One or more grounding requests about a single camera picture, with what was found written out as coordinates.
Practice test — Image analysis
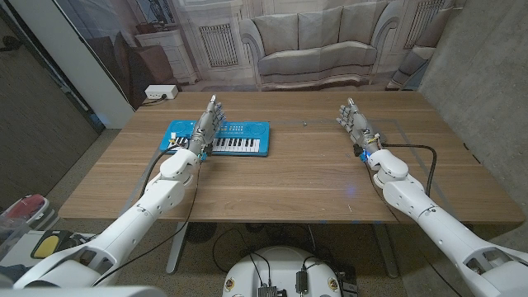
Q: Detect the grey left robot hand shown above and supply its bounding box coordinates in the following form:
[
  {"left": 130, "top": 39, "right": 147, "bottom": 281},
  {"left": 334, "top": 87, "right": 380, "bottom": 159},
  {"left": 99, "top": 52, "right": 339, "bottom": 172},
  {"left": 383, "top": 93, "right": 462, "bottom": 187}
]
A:
[{"left": 187, "top": 94, "right": 227, "bottom": 160}]

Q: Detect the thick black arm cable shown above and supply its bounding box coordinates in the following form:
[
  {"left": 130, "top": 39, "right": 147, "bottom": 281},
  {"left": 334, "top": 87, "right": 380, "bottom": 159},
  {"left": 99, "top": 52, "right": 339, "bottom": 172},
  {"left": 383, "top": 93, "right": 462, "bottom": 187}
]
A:
[
  {"left": 381, "top": 143, "right": 438, "bottom": 197},
  {"left": 139, "top": 144, "right": 185, "bottom": 200}
]

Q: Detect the black floor cable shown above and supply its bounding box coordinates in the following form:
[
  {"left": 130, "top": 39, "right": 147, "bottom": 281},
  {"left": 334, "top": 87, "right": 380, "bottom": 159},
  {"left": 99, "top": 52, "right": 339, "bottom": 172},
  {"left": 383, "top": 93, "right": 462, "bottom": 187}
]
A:
[{"left": 211, "top": 226, "right": 273, "bottom": 290}]

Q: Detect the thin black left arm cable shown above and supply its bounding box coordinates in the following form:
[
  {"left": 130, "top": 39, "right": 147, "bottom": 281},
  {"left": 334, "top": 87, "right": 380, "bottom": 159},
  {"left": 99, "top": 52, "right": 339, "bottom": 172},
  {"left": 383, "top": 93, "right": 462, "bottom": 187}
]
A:
[{"left": 91, "top": 159, "right": 203, "bottom": 287}]

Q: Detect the yellow and black pedal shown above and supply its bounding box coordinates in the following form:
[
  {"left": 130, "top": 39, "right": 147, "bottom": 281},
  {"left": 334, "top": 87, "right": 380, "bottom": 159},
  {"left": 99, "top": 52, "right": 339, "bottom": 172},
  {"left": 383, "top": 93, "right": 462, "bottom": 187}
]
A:
[{"left": 30, "top": 229, "right": 86, "bottom": 261}]

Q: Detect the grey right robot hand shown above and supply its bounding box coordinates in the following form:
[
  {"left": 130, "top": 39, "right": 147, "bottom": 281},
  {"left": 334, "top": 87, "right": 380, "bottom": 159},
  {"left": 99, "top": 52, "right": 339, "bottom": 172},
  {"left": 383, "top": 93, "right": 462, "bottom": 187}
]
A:
[{"left": 336, "top": 97, "right": 383, "bottom": 158}]

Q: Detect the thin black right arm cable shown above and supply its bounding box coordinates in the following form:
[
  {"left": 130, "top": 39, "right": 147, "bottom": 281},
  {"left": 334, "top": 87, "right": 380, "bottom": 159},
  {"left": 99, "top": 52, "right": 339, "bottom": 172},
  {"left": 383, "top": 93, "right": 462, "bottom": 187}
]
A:
[{"left": 364, "top": 161, "right": 464, "bottom": 297}]

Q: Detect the white power strip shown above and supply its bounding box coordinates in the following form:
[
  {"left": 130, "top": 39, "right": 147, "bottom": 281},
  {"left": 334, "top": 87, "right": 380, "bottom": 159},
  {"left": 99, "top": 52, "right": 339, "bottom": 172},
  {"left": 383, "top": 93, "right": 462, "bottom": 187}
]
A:
[{"left": 144, "top": 84, "right": 179, "bottom": 101}]

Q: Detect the blue toy piano keyboard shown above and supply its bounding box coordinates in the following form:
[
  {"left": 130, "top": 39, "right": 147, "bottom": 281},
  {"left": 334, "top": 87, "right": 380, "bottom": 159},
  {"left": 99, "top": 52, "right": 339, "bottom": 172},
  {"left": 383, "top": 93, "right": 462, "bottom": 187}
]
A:
[{"left": 158, "top": 120, "right": 271, "bottom": 158}]

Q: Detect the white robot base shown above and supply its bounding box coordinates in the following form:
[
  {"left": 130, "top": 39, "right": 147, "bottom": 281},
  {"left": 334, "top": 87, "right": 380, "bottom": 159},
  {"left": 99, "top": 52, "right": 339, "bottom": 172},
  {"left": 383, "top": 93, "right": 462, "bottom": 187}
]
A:
[{"left": 222, "top": 246, "right": 342, "bottom": 297}]

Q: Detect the clear box with red lid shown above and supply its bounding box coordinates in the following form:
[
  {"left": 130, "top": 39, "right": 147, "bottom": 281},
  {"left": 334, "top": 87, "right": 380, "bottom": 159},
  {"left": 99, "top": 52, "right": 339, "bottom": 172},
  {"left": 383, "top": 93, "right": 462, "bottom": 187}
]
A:
[{"left": 0, "top": 194, "right": 57, "bottom": 232}]

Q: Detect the black power adapter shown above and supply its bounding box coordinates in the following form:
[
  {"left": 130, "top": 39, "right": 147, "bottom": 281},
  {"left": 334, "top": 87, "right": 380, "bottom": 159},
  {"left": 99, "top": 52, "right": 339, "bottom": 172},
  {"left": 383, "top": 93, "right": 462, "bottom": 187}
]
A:
[{"left": 295, "top": 269, "right": 309, "bottom": 295}]

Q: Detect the printed living room backdrop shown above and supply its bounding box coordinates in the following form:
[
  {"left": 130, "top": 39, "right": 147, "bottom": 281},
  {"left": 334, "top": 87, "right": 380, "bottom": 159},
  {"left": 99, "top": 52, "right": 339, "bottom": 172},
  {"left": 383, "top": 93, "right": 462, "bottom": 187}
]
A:
[{"left": 53, "top": 0, "right": 467, "bottom": 111}]

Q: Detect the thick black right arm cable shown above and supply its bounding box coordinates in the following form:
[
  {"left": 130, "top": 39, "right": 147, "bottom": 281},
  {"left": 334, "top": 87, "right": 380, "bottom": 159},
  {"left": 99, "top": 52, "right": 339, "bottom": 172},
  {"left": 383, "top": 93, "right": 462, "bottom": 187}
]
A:
[{"left": 381, "top": 143, "right": 438, "bottom": 197}]

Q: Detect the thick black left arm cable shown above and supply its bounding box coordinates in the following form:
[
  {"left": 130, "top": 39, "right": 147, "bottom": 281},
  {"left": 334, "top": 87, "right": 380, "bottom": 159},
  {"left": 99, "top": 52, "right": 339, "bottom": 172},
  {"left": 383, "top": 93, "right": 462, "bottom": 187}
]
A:
[{"left": 139, "top": 144, "right": 185, "bottom": 200}]

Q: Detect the grey table leg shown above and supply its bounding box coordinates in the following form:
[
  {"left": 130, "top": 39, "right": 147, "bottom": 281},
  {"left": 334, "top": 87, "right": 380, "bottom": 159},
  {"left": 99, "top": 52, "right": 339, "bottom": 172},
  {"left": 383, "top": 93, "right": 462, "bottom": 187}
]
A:
[
  {"left": 372, "top": 222, "right": 400, "bottom": 279},
  {"left": 165, "top": 221, "right": 189, "bottom": 275}
]

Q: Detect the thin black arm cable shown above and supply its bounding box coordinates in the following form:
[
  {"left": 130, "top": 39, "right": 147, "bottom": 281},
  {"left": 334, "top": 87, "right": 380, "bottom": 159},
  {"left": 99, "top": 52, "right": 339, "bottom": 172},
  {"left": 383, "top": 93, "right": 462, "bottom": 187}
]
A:
[
  {"left": 91, "top": 159, "right": 203, "bottom": 287},
  {"left": 364, "top": 161, "right": 464, "bottom": 297}
]

